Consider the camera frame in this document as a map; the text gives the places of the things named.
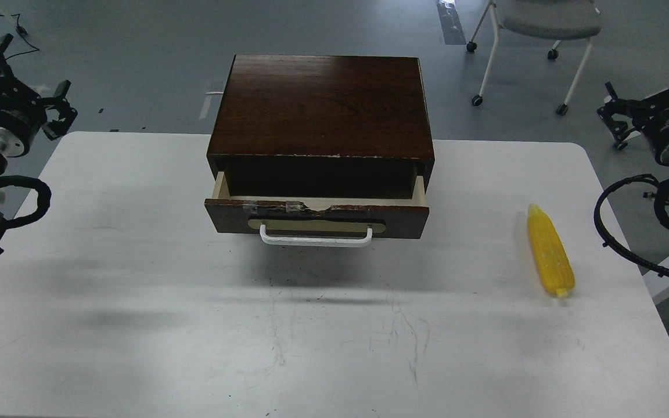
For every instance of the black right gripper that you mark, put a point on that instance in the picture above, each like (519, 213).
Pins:
(626, 119)

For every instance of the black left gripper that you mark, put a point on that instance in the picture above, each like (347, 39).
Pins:
(23, 113)

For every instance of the yellow toy corn cob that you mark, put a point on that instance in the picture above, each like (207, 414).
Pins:
(553, 267)

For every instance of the wooden drawer with white handle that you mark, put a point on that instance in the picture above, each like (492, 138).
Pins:
(318, 221)

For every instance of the dark wooden cabinet box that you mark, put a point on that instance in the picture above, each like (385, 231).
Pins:
(324, 107)

